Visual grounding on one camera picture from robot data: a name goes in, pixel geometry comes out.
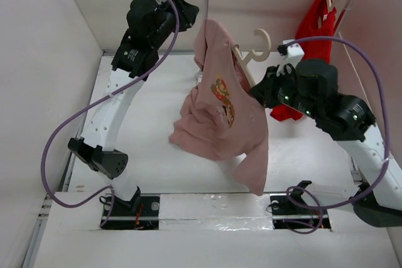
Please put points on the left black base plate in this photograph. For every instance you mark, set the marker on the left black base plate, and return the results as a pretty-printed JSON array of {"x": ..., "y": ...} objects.
[{"x": 144, "y": 216}]

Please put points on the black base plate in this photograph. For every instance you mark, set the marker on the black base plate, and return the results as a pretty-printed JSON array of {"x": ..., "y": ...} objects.
[
  {"x": 286, "y": 215},
  {"x": 144, "y": 216}
]

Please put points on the beige wooden hanger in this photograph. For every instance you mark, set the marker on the beige wooden hanger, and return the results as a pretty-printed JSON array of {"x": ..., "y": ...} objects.
[{"x": 253, "y": 55}]

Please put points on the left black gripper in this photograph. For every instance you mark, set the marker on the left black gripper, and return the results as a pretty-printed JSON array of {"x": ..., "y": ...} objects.
[{"x": 186, "y": 11}]

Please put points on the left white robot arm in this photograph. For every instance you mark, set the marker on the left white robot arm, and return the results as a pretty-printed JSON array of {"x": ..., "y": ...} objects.
[{"x": 149, "y": 25}]

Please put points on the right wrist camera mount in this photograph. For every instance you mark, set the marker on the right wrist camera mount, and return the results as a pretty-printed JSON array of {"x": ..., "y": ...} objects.
[{"x": 292, "y": 53}]

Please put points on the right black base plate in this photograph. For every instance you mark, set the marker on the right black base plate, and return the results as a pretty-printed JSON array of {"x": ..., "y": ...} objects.
[{"x": 286, "y": 215}]

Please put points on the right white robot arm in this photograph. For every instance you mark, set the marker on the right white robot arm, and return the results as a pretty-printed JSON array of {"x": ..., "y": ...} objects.
[{"x": 311, "y": 88}]

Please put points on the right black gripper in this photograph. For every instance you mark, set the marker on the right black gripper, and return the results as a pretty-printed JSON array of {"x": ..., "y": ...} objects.
[{"x": 264, "y": 90}]

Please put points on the pink t shirt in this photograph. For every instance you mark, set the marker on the pink t shirt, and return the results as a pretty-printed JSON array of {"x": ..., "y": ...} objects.
[{"x": 219, "y": 120}]

